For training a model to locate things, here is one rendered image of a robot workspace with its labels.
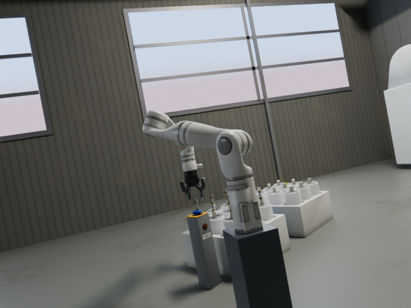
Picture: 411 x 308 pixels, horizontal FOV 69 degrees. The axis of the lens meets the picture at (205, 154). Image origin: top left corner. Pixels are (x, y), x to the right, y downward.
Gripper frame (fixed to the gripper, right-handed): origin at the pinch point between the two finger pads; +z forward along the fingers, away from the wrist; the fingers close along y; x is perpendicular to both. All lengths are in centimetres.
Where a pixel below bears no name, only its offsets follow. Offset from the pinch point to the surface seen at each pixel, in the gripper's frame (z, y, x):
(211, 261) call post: 24.5, 13.5, -25.3
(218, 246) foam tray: 21.8, 13.8, -14.8
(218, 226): 14.1, 13.4, -8.9
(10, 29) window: -173, -192, 68
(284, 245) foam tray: 32, 39, 10
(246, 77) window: -100, -4, 213
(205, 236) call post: 13.3, 13.2, -26.1
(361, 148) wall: 13, 112, 305
